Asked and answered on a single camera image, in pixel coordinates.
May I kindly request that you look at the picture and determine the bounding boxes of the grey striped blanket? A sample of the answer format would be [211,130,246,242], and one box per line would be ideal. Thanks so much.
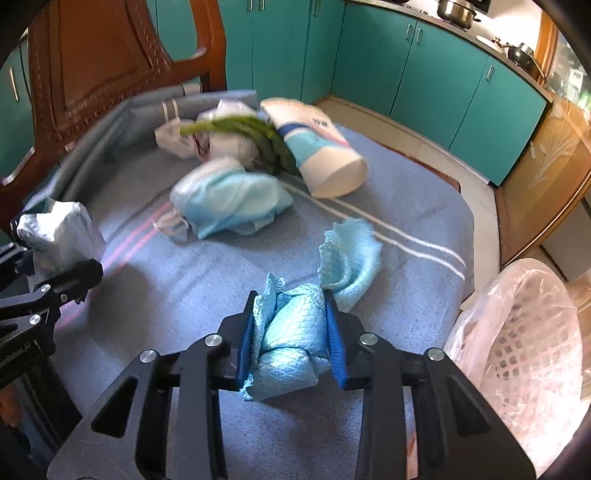
[21,85,476,480]

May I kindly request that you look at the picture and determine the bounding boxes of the dark kitchen countertop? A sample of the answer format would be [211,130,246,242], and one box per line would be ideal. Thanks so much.
[346,0,555,103]

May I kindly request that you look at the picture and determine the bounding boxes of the teal cabinet behind chair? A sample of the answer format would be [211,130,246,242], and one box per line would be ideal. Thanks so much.
[0,41,34,155]

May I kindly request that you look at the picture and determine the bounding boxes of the white plastic bag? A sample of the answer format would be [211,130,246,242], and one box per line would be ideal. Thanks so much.
[154,99,264,169]
[16,199,108,278]

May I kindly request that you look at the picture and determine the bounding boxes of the dark wok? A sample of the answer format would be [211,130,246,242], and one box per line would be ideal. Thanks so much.
[500,41,546,75]

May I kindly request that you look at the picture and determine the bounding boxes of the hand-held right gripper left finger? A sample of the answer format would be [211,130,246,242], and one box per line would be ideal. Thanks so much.
[60,291,257,480]

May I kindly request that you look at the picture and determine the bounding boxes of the steel cooking pot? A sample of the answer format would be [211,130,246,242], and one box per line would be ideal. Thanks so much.
[436,0,482,29]

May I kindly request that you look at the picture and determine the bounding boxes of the white and blue paper cup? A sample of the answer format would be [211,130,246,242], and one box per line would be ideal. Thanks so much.
[261,98,369,200]

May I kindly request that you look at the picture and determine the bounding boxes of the clear plastic bag liner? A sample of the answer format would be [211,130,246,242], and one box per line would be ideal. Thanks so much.
[445,258,588,467]

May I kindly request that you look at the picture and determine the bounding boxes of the green vegetable stalk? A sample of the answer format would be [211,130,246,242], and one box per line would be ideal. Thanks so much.
[179,115,303,177]

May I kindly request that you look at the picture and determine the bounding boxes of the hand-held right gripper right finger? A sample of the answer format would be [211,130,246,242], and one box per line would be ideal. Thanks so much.
[323,291,536,480]

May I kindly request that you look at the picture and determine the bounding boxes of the white plastic lattice basket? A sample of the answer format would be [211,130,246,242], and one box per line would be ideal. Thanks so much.
[445,258,591,467]

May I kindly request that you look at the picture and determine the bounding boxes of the brown wooden chair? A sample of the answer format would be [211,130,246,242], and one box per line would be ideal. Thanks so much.
[0,0,229,232]

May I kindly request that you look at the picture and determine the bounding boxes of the light blue cleaning cloth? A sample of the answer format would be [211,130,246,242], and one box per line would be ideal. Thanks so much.
[240,218,385,401]

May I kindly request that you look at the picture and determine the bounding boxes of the light wooden cabinet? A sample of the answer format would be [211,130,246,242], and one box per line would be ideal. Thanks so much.
[496,99,591,267]

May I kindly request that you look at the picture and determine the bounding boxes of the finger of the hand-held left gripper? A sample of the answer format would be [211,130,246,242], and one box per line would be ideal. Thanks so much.
[0,242,36,283]
[0,258,105,337]

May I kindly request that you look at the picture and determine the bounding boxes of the blue face mask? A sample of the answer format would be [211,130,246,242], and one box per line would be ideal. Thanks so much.
[152,157,295,243]

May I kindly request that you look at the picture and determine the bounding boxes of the teal kitchen cabinet row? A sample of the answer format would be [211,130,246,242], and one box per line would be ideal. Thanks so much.
[148,0,555,186]

